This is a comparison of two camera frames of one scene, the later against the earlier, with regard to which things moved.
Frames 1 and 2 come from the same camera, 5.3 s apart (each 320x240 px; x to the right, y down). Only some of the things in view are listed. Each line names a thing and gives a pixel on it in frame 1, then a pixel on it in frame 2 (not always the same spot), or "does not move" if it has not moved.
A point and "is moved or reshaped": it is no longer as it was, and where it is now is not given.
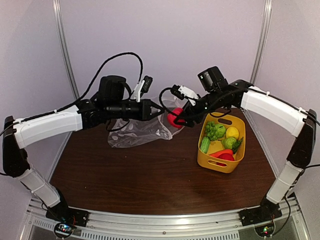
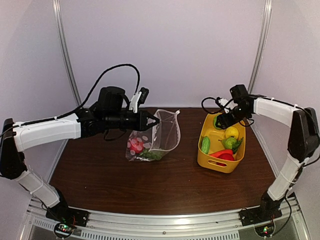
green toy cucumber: x=205 y=144 does not move
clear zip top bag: x=123 y=133 is moved or reshaped
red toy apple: x=172 y=117 → x=136 y=145
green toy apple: x=220 y=130 → x=218 y=124
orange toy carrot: x=217 y=154 does not move
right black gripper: x=198 y=117 → x=225 y=122
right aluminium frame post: x=267 y=12 does not move
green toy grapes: x=210 y=130 → x=152 y=154
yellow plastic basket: x=221 y=142 does not move
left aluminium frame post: x=57 y=7 does not move
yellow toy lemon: x=232 y=131 does not move
